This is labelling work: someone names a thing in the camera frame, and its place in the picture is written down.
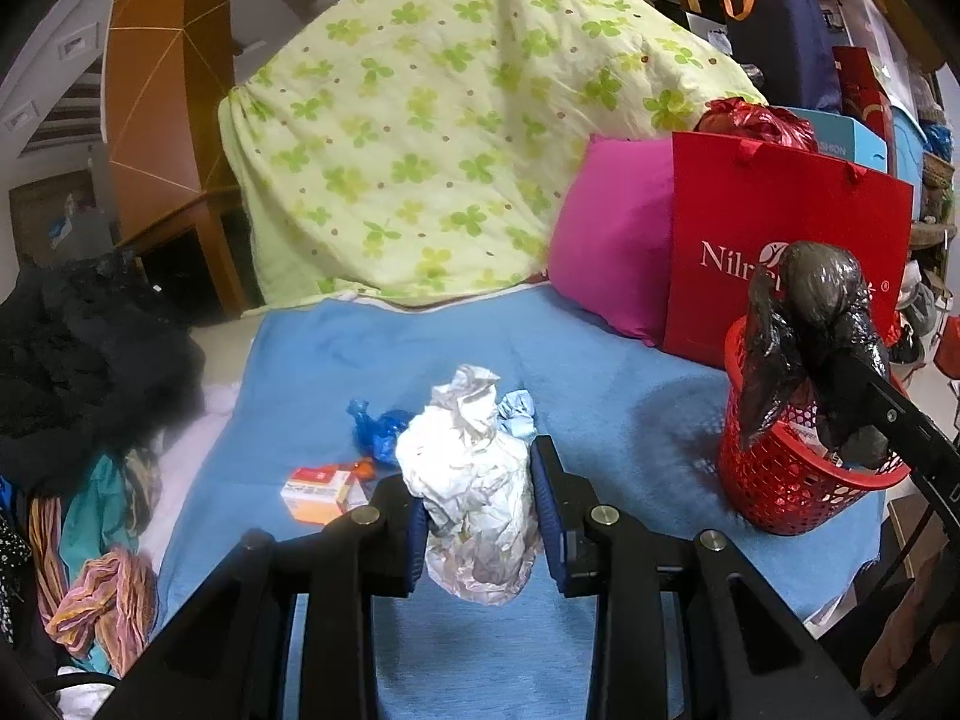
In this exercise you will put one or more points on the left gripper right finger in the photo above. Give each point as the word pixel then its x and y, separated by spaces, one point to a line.
pixel 684 627

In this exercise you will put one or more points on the white paper ball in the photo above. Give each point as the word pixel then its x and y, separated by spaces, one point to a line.
pixel 476 486

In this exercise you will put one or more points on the orange white medicine box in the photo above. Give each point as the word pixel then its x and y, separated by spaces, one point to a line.
pixel 317 496

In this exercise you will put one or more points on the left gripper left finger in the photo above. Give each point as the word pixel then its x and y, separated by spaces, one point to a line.
pixel 278 618

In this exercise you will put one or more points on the blue towel blanket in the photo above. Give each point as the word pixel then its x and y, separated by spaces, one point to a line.
pixel 642 426

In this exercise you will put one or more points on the light blue shoe box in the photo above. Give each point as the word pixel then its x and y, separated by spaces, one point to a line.
pixel 845 138

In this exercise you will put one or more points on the pink striped garment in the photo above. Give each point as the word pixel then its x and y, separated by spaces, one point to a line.
pixel 111 605

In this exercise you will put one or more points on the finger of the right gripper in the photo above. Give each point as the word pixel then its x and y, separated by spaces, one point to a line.
pixel 931 457

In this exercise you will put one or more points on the navy tote bag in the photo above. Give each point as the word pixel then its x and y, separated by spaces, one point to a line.
pixel 787 40

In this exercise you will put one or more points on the black white dotted garment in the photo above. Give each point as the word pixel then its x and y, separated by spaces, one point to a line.
pixel 15 567

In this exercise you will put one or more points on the red mesh plastic basket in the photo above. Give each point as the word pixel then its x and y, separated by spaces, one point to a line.
pixel 786 482

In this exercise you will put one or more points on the orange wrapper bundle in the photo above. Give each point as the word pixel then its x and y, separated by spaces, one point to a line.
pixel 364 469

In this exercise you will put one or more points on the teal garment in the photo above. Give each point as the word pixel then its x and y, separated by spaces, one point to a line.
pixel 96 520

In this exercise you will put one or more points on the green clover quilt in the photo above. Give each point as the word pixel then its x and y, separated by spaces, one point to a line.
pixel 419 150

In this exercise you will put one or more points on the red Nilrich paper bag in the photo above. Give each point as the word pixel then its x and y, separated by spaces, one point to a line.
pixel 739 203

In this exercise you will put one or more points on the black plastic bag trash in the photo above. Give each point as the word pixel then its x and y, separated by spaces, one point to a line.
pixel 801 328

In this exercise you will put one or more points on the blue plastic bag trash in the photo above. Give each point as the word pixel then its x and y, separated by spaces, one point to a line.
pixel 376 436

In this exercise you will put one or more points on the black clothing pile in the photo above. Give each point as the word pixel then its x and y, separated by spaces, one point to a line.
pixel 92 364

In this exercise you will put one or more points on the blue plastic storage bin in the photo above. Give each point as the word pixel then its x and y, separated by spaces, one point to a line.
pixel 909 156

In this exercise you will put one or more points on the magenta pillow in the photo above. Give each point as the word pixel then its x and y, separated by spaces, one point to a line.
pixel 610 249

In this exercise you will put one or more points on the red plastic bag in paper bag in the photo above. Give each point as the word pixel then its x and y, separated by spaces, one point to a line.
pixel 759 122

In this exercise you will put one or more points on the clear plastic storage box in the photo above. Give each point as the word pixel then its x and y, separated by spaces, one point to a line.
pixel 860 23

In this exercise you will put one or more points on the person's right hand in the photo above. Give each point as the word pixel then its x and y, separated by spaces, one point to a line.
pixel 933 591

